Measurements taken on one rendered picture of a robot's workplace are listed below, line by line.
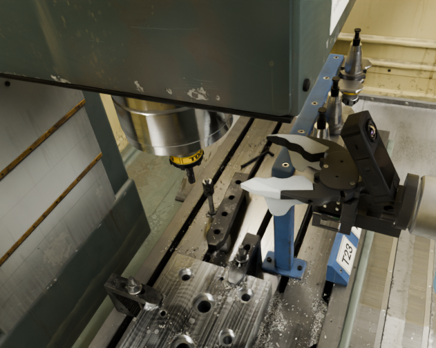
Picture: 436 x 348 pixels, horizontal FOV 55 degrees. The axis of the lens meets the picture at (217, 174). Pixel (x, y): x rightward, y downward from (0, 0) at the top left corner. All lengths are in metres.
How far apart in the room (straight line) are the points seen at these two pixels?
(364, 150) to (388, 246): 0.83
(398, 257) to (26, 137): 1.01
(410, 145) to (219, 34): 1.30
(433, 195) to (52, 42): 0.45
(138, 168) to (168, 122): 1.37
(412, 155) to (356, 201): 1.05
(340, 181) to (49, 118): 0.68
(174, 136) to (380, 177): 0.25
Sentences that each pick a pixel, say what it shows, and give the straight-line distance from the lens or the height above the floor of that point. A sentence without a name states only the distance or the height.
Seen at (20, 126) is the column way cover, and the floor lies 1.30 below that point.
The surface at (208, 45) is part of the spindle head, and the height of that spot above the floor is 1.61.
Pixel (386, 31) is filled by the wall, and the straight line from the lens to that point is 1.56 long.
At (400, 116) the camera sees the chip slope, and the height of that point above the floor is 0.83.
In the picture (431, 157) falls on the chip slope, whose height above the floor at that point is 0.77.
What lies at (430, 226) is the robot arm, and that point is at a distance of 0.55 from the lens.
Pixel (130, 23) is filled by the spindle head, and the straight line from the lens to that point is 0.39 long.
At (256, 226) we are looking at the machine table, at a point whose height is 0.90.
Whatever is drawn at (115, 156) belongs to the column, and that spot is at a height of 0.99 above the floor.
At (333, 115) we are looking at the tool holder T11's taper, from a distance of 0.90.
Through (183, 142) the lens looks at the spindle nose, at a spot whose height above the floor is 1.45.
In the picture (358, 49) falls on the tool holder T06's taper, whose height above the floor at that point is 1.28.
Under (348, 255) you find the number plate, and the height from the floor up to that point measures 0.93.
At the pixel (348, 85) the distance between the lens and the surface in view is 1.07.
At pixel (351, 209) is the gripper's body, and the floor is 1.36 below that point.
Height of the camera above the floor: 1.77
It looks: 42 degrees down
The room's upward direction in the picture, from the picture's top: 9 degrees counter-clockwise
